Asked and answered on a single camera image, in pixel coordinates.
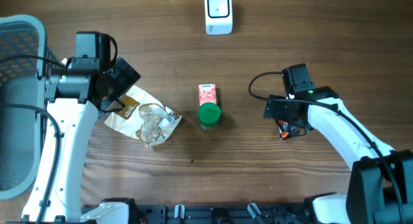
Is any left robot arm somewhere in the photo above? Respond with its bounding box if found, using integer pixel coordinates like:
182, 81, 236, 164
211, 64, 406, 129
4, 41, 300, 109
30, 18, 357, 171
21, 32, 140, 223

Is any white barcode scanner box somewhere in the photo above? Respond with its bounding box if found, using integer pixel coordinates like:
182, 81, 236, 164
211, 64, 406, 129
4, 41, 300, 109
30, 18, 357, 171
204, 0, 233, 36

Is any green drink bottle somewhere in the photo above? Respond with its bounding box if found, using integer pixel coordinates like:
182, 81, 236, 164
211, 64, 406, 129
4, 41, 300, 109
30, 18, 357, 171
197, 103, 221, 130

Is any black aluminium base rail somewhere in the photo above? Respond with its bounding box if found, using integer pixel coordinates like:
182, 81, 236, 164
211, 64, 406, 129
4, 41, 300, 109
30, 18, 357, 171
112, 203, 311, 224

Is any red Kleenex tissue pack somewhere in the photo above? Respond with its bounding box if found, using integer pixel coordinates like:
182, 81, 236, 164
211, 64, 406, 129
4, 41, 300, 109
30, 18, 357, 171
199, 84, 217, 106

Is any grey plastic mesh basket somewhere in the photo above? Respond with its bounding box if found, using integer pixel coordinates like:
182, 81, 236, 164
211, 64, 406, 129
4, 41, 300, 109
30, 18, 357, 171
1, 14, 64, 200

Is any brown cream snack pouch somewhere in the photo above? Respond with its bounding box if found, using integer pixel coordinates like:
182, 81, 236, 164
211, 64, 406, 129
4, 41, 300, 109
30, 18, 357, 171
105, 85, 182, 147

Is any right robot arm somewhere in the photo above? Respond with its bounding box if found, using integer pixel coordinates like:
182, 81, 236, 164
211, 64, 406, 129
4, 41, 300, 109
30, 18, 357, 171
264, 64, 412, 223

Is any red black snack packet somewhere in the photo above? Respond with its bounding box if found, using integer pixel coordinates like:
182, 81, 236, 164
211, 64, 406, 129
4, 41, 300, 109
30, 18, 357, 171
276, 120, 299, 140

